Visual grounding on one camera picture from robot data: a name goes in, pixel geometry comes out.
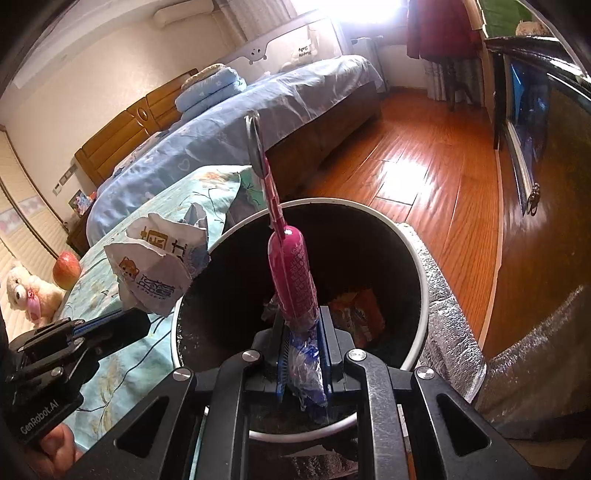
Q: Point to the small patterned pillow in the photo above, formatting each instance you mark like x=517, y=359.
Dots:
x=207, y=71

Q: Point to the red yellow apple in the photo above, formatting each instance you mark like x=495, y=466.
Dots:
x=67, y=272

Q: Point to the small photo frame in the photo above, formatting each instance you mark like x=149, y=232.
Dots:
x=79, y=202

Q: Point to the blue sheeted bed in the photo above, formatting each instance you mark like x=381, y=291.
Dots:
x=207, y=134

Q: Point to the white crib rail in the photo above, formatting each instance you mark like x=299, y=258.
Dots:
x=277, y=46

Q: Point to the blue pink plastic wrapper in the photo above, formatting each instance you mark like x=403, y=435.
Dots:
x=293, y=277

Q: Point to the green storage box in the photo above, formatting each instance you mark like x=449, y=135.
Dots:
x=503, y=14

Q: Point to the grey patterned curtain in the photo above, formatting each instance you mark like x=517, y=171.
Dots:
x=455, y=76

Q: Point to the white air conditioner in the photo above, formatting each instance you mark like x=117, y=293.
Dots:
x=184, y=13

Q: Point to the dark wooden nightstand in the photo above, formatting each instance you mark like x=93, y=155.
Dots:
x=81, y=237

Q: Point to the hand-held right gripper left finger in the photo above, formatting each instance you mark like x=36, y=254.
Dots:
x=280, y=364

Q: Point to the floral light green sheet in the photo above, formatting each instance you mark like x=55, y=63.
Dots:
x=152, y=350

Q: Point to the louvered sliding wardrobe door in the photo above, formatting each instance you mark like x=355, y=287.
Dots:
x=23, y=221

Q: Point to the flat blue printed pillow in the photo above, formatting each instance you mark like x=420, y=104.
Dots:
x=124, y=164

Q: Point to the brown plush toy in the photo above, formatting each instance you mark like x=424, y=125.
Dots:
x=531, y=28

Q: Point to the person's left hand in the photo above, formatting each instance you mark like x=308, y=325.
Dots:
x=60, y=447

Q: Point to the brown wooden headboard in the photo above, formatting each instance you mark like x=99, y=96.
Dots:
x=138, y=120

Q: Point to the silver foil mat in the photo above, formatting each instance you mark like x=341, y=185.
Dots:
x=452, y=323

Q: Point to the white radiator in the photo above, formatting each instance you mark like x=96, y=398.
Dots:
x=368, y=57

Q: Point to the wall switch panel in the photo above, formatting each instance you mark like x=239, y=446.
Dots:
x=64, y=180

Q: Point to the folded light blue blanket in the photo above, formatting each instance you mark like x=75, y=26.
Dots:
x=212, y=92

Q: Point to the dark red coat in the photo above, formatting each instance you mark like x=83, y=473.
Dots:
x=438, y=27

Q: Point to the bright window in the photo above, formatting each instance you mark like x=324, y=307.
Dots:
x=351, y=11

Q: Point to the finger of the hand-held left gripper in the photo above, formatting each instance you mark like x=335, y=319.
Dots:
x=87, y=325
x=120, y=330

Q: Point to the yellow snack packet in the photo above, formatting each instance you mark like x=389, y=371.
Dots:
x=360, y=314

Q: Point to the white paper wrapper cartoon print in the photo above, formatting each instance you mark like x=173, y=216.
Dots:
x=152, y=272

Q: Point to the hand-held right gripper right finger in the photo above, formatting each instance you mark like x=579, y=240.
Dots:
x=324, y=355

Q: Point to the cream teddy bear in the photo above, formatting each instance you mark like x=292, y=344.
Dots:
x=32, y=295

